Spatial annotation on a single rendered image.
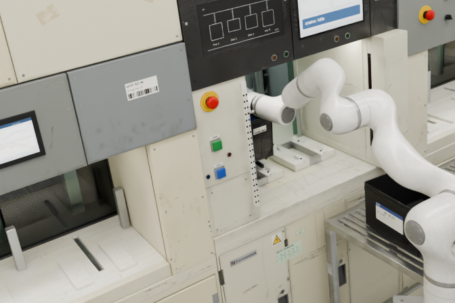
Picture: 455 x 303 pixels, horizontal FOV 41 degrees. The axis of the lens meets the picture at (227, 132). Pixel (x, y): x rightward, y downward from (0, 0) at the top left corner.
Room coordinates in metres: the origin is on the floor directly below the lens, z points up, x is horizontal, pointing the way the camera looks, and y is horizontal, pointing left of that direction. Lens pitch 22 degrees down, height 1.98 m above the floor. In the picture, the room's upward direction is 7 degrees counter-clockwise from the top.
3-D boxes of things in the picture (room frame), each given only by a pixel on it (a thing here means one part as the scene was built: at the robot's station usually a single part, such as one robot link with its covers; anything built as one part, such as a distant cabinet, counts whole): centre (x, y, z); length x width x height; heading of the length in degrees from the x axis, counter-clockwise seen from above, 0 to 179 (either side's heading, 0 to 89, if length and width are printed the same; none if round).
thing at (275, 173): (2.19, -0.06, 0.89); 0.22 x 0.21 x 0.04; 29
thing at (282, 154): (2.32, -0.29, 0.89); 0.22 x 0.21 x 0.04; 29
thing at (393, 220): (1.84, -0.64, 0.85); 0.28 x 0.28 x 0.17; 24
